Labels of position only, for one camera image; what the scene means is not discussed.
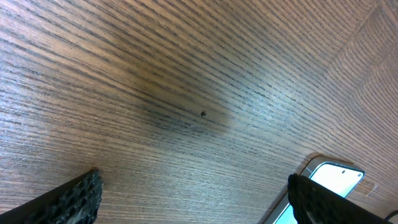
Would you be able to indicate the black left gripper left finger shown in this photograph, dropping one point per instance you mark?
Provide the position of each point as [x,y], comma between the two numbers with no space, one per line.
[76,201]

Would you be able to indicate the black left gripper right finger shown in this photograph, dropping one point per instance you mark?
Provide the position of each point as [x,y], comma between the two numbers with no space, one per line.
[314,204]

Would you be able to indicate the smartphone with teal screen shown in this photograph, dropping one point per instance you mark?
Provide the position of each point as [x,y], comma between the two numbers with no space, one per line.
[338,176]

